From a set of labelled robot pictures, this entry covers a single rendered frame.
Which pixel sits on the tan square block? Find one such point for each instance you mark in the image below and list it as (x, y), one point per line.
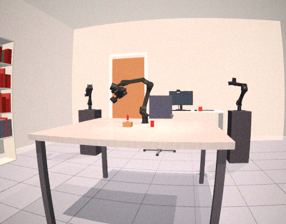
(127, 124)

